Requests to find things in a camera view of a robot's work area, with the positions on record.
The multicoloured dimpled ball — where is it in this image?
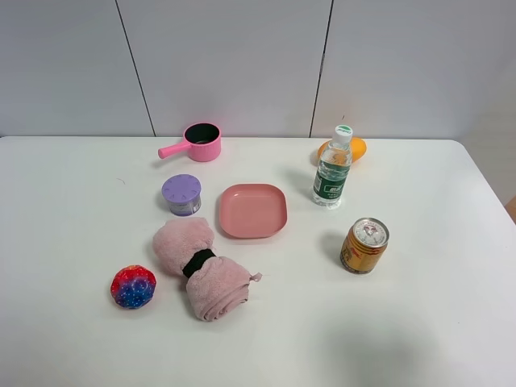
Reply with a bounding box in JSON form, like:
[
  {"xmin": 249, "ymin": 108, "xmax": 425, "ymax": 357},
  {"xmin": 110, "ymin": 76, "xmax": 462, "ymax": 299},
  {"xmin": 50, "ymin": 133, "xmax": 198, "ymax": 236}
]
[{"xmin": 110, "ymin": 264, "xmax": 156, "ymax": 310}]

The pink square plate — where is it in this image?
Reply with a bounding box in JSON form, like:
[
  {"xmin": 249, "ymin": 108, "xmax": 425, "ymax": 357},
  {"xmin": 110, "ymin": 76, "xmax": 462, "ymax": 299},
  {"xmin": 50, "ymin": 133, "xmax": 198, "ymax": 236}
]
[{"xmin": 218, "ymin": 184, "xmax": 288, "ymax": 239}]

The purple lidded round container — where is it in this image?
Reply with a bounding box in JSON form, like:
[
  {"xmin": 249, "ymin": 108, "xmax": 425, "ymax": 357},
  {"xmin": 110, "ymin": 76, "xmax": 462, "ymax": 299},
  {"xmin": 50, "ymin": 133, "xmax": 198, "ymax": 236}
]
[{"xmin": 161, "ymin": 174, "xmax": 202, "ymax": 217}]

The rolled pink towel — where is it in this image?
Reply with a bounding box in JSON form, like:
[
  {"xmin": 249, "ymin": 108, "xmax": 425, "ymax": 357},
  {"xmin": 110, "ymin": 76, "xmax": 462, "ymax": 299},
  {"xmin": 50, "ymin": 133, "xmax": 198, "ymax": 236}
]
[{"xmin": 152, "ymin": 217, "xmax": 262, "ymax": 322}]

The black band on towel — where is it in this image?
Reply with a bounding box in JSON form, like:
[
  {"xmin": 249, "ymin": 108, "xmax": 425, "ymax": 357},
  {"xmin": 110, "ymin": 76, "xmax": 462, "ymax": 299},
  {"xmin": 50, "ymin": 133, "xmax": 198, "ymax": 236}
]
[{"xmin": 182, "ymin": 248, "xmax": 215, "ymax": 278}]

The gold drink can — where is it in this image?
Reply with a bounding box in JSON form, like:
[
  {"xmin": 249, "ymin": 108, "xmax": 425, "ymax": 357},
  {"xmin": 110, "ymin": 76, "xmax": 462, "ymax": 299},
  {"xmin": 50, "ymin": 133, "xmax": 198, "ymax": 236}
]
[{"xmin": 339, "ymin": 217, "xmax": 390, "ymax": 275}]

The pink toy saucepan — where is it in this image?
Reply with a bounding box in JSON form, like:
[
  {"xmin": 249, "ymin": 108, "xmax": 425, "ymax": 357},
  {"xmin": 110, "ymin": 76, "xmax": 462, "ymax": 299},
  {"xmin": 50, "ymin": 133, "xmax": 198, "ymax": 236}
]
[{"xmin": 157, "ymin": 123, "xmax": 222, "ymax": 162}]

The clear water bottle green label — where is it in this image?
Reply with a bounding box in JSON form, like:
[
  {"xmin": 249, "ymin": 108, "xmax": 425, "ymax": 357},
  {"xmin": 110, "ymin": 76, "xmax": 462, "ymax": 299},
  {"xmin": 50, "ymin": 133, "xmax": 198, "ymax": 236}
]
[{"xmin": 313, "ymin": 125, "xmax": 353, "ymax": 207}]

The orange mango fruit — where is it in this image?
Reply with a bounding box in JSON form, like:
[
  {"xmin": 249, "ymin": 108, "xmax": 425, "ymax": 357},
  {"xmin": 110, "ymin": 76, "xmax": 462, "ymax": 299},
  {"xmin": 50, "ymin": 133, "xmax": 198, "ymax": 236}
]
[{"xmin": 317, "ymin": 137, "xmax": 367, "ymax": 163}]

